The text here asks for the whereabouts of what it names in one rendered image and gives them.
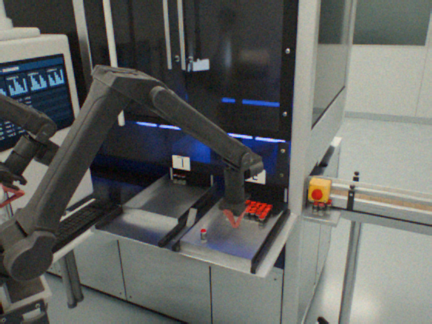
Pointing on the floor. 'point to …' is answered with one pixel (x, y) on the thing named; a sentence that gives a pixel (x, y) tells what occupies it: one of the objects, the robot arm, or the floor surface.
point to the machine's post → (300, 150)
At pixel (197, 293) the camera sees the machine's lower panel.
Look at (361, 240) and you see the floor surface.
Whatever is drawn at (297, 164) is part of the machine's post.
